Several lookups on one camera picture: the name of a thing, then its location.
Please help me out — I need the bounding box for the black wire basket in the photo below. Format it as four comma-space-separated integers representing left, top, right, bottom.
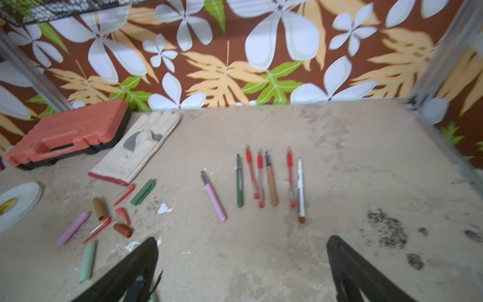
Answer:
1, 0, 145, 26

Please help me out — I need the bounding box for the light green pen cap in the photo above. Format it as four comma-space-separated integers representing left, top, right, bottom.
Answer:
79, 241, 96, 284

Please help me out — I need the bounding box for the brown gold pen cap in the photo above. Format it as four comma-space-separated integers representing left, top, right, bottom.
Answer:
92, 198, 107, 221

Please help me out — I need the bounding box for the red pen cap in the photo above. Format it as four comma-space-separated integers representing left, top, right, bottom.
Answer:
83, 216, 111, 244
113, 184, 136, 206
115, 208, 131, 226

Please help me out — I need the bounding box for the white brown-capped marker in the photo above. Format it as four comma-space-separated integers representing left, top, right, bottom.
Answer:
298, 158, 306, 224

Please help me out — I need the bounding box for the clear red-capped pen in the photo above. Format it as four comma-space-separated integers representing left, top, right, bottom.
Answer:
257, 148, 265, 208

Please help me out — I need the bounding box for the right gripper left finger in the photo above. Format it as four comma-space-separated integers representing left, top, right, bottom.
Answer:
74, 237, 158, 301

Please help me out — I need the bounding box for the pink pen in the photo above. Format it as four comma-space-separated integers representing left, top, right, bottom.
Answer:
201, 171, 227, 222

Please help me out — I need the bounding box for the white tape roll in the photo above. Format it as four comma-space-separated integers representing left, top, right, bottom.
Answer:
1, 182, 44, 233

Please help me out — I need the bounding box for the brown gold pen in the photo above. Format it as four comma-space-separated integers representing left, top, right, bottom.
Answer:
265, 151, 279, 206

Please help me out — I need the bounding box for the dark green pen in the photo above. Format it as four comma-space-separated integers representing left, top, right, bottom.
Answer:
235, 154, 244, 208

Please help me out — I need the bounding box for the beige work glove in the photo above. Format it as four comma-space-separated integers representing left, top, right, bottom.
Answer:
88, 111, 181, 186

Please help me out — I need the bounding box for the brown marker cap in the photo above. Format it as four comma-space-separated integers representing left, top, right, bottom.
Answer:
113, 223, 133, 238

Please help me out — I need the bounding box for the pink pen cap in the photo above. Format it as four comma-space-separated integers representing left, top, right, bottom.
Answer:
57, 211, 91, 246

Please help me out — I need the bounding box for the red gel pen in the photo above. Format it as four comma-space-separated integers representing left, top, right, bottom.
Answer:
287, 147, 296, 208

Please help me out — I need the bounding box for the dark green pen cap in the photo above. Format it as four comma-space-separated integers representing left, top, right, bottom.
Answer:
130, 179, 155, 206

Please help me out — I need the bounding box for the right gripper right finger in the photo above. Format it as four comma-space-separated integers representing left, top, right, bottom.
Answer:
327, 235, 414, 301

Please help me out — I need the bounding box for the red plastic tool case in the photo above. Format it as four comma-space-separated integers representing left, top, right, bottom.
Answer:
3, 99, 131, 171

